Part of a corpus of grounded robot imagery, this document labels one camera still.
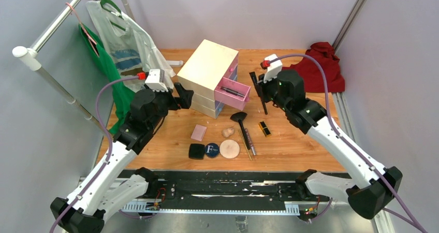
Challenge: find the black square compact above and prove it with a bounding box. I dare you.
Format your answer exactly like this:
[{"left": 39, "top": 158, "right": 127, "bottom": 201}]
[{"left": 188, "top": 143, "right": 205, "bottom": 160}]

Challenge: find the black lipstick tube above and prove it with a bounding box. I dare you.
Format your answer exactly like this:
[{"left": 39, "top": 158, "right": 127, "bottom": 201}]
[{"left": 260, "top": 88, "right": 268, "bottom": 115}]

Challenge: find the green clothes hanger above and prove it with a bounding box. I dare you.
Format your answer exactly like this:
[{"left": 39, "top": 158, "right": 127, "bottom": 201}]
[{"left": 99, "top": 0, "right": 126, "bottom": 32}]

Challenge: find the beige makeup sponge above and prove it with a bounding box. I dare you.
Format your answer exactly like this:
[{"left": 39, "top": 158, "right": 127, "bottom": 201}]
[{"left": 222, "top": 127, "right": 235, "bottom": 138}]

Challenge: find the round beige powder puff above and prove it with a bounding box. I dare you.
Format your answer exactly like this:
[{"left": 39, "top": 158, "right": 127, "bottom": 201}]
[{"left": 219, "top": 139, "right": 240, "bottom": 159}]

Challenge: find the pink clothes hanger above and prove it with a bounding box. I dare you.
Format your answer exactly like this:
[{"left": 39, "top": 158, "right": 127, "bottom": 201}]
[{"left": 65, "top": 2, "right": 99, "bottom": 57}]

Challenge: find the aluminium frame rail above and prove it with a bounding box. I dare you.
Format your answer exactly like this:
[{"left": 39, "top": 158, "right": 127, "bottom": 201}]
[{"left": 331, "top": 93, "right": 395, "bottom": 232}]

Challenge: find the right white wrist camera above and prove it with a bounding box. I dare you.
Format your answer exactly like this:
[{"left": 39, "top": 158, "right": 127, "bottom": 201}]
[{"left": 261, "top": 54, "right": 283, "bottom": 83}]

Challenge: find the red cloth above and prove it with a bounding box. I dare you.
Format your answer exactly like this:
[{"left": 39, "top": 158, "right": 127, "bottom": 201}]
[{"left": 282, "top": 41, "right": 346, "bottom": 94}]

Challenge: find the black mascara tube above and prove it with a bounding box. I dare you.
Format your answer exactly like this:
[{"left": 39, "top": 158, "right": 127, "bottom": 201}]
[{"left": 220, "top": 86, "right": 245, "bottom": 98}]

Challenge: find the black fan makeup brush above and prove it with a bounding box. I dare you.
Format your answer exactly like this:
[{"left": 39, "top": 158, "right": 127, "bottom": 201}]
[{"left": 230, "top": 111, "right": 251, "bottom": 150}]

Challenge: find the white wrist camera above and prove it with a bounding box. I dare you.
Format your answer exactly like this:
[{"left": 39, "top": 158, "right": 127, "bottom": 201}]
[
  {"left": 261, "top": 54, "right": 283, "bottom": 83},
  {"left": 144, "top": 69, "right": 168, "bottom": 92}
]

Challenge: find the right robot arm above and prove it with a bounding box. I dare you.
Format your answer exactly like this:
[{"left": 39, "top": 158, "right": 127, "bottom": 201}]
[{"left": 249, "top": 70, "right": 402, "bottom": 219}]

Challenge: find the pink square pad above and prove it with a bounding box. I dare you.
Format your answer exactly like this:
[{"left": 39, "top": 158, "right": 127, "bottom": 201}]
[{"left": 191, "top": 124, "right": 207, "bottom": 141}]

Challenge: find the white plastic bag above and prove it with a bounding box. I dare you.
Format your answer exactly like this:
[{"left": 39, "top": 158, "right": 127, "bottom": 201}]
[{"left": 86, "top": 1, "right": 175, "bottom": 89}]

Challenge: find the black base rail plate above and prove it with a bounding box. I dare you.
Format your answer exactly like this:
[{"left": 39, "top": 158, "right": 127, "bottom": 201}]
[{"left": 140, "top": 170, "right": 329, "bottom": 211}]

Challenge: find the metal clothes rack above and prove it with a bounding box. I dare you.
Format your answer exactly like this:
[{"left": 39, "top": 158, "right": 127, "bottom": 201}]
[{"left": 12, "top": 0, "right": 131, "bottom": 143}]

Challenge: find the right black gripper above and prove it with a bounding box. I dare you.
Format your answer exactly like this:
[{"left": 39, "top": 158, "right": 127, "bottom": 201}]
[{"left": 256, "top": 70, "right": 289, "bottom": 113}]

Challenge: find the white mini drawer cabinet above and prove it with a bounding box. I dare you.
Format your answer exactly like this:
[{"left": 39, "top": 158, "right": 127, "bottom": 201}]
[{"left": 177, "top": 39, "right": 239, "bottom": 119}]

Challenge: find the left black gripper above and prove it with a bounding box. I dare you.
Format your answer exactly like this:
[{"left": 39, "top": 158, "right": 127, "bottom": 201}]
[{"left": 144, "top": 82, "right": 193, "bottom": 130}]

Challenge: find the green cloth bag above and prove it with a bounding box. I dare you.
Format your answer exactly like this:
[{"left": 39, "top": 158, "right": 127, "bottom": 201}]
[{"left": 78, "top": 25, "right": 135, "bottom": 135}]

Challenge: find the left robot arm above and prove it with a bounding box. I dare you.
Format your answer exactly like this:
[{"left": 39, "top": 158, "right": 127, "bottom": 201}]
[{"left": 50, "top": 83, "right": 194, "bottom": 232}]

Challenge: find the black gold lipstick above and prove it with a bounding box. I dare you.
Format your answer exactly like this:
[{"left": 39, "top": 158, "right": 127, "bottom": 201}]
[{"left": 258, "top": 121, "right": 271, "bottom": 137}]

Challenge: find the thin gold brush handle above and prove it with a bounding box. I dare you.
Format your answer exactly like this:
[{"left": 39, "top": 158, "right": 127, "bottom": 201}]
[{"left": 238, "top": 129, "right": 253, "bottom": 161}]

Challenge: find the silver maroon mascara tube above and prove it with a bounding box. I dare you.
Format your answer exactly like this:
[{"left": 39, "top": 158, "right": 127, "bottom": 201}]
[{"left": 244, "top": 128, "right": 257, "bottom": 156}]

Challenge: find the round navy compact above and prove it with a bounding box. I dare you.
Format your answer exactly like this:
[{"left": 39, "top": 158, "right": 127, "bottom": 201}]
[{"left": 205, "top": 143, "right": 220, "bottom": 158}]

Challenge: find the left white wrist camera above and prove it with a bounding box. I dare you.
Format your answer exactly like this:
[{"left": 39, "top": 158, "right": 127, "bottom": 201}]
[{"left": 144, "top": 69, "right": 168, "bottom": 92}]

